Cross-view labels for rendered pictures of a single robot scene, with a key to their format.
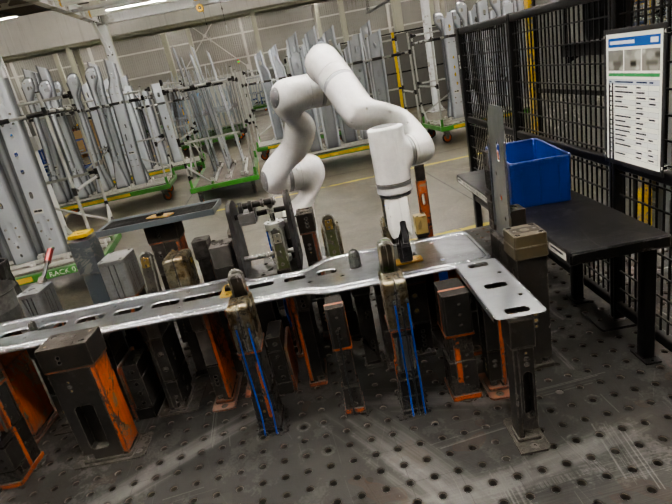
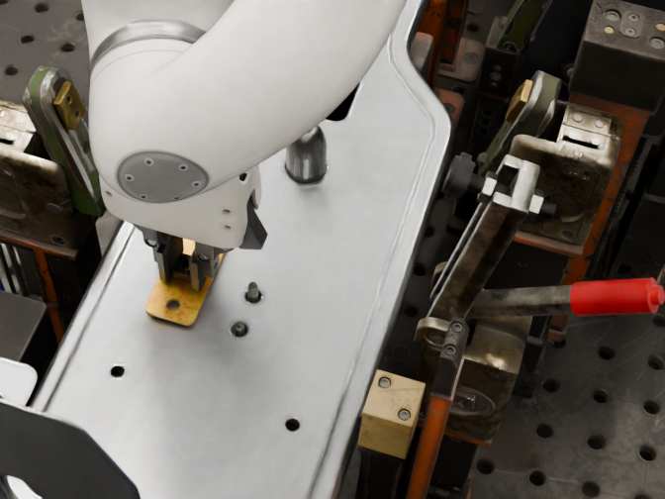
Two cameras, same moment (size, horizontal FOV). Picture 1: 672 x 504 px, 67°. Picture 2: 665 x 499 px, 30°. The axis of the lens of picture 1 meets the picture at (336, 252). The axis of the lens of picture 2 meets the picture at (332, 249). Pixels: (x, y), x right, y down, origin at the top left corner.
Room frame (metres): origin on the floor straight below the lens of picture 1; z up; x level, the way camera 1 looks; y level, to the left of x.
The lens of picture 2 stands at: (1.40, -0.61, 1.79)
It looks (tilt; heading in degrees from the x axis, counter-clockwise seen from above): 57 degrees down; 103
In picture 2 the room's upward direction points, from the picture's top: 4 degrees clockwise
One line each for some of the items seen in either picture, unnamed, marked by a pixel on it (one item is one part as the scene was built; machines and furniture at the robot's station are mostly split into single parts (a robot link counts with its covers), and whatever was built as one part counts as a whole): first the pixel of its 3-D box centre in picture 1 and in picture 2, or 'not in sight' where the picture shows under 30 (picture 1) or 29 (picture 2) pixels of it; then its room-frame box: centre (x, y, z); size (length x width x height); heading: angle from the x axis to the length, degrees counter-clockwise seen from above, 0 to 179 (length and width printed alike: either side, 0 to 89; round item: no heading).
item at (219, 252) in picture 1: (237, 299); not in sight; (1.45, 0.33, 0.89); 0.13 x 0.11 x 0.38; 179
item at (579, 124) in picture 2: (340, 281); (530, 260); (1.44, 0.00, 0.88); 0.11 x 0.09 x 0.37; 179
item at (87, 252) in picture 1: (105, 300); not in sight; (1.60, 0.78, 0.92); 0.08 x 0.08 x 0.44; 89
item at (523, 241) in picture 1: (528, 298); not in sight; (1.11, -0.44, 0.88); 0.08 x 0.08 x 0.36; 89
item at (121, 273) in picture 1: (138, 318); not in sight; (1.43, 0.62, 0.90); 0.13 x 0.10 x 0.41; 179
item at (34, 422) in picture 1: (19, 385); not in sight; (1.26, 0.93, 0.84); 0.18 x 0.06 x 0.29; 179
